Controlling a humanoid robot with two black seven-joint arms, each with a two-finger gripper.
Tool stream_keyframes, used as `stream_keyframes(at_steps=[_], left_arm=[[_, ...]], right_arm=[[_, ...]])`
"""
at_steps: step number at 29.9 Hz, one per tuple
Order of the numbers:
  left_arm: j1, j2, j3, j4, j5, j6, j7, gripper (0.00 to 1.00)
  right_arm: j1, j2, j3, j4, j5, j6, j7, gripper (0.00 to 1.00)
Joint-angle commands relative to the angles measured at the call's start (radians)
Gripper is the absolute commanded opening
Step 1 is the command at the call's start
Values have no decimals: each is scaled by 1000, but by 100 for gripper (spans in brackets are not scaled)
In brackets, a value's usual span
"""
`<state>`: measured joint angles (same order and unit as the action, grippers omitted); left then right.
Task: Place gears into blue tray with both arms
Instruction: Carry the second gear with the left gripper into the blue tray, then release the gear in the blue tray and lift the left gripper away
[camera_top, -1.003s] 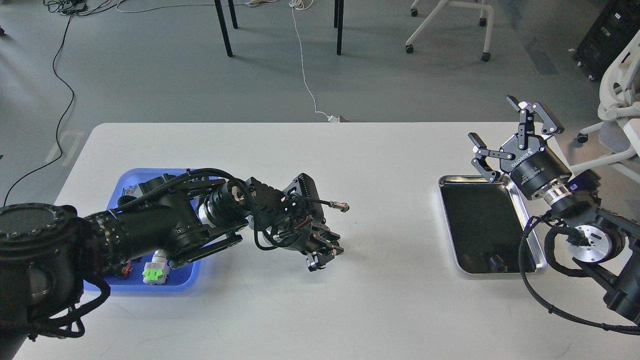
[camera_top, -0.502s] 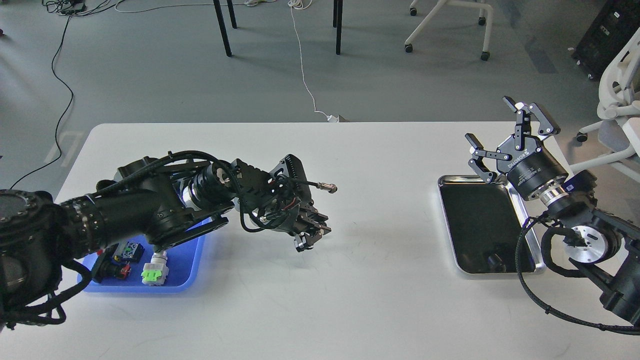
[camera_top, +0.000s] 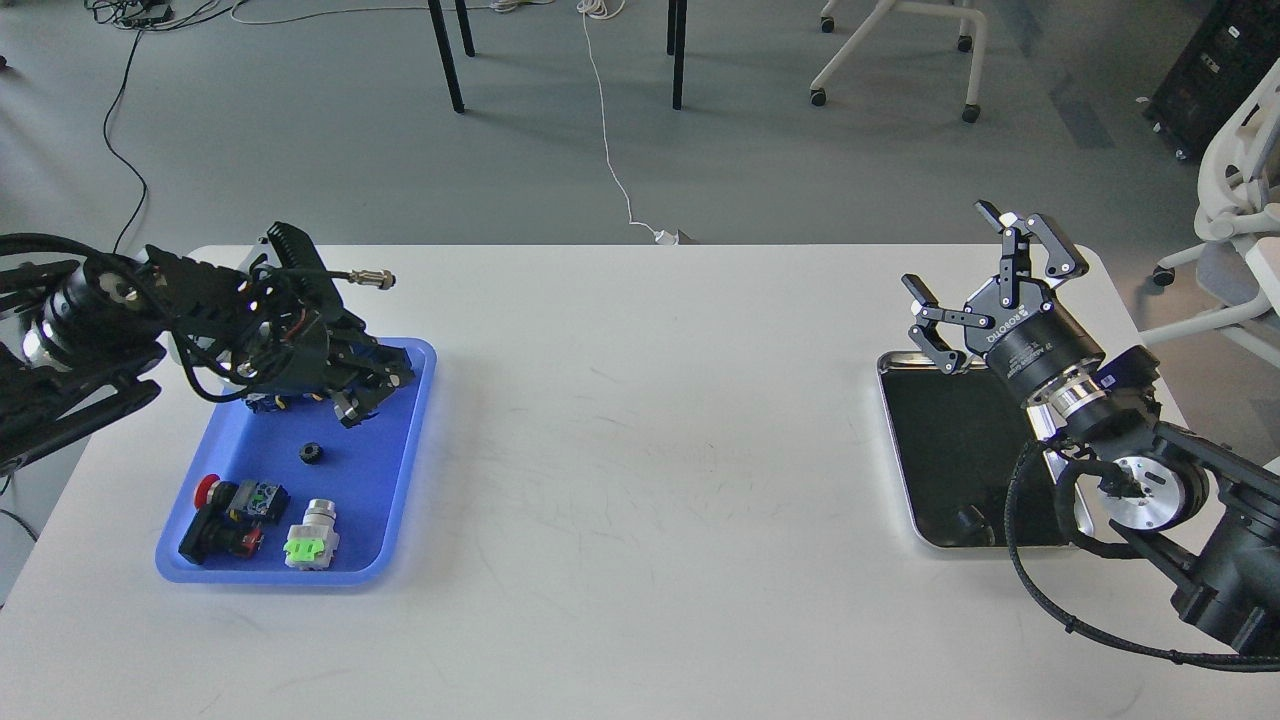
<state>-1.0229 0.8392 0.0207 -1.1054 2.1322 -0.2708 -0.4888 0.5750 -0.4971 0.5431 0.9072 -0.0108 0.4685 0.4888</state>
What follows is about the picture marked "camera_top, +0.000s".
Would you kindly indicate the white chair base with casters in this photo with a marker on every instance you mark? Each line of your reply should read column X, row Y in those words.
column 971, row 40

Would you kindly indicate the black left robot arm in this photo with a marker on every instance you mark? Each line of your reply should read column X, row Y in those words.
column 90, row 326

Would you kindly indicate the silver green push button switch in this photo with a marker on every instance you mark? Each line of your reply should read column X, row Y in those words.
column 313, row 543

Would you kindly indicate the black equipment case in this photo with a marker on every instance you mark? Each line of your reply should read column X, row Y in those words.
column 1231, row 51

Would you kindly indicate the small black gear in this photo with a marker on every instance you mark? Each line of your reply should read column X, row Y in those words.
column 310, row 453

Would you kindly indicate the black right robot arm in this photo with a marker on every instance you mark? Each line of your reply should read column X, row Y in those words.
column 1133, row 486

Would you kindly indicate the white office chair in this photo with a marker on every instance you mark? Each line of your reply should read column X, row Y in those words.
column 1235, row 221

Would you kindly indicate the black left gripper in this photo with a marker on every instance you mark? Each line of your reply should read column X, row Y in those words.
column 326, row 359

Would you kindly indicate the blue plastic tray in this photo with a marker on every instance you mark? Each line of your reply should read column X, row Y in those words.
column 366, row 470

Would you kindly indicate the red black emergency stop button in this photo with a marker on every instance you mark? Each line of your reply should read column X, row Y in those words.
column 230, row 516

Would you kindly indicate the silver tray with black mat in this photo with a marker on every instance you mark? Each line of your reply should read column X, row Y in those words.
column 956, row 439

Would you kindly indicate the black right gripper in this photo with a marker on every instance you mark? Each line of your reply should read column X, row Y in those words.
column 1035, row 335

